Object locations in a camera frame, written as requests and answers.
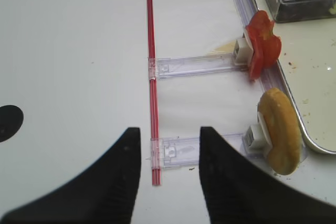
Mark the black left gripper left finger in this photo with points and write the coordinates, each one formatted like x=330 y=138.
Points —
x=104 y=193

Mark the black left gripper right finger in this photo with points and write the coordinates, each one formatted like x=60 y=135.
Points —
x=236 y=191

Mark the white pusher block tomato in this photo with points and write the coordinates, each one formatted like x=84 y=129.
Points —
x=243 y=51

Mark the red tomato slices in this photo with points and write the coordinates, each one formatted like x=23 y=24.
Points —
x=266 y=45

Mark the white pusher block left bun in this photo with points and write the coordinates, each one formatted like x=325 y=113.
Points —
x=257 y=140

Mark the left bun half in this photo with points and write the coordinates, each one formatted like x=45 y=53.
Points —
x=283 y=129

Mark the black table grommet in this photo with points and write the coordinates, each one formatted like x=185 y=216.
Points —
x=11 y=121

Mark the left long clear divider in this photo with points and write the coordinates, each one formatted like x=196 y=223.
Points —
x=246 y=10

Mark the metal tray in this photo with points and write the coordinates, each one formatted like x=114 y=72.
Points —
x=307 y=62

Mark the clear rail near left bun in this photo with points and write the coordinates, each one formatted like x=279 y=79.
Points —
x=174 y=152

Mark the left red straw rail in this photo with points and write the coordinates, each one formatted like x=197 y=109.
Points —
x=153 y=82

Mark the clear rail near tomato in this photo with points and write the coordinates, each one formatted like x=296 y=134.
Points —
x=164 y=68

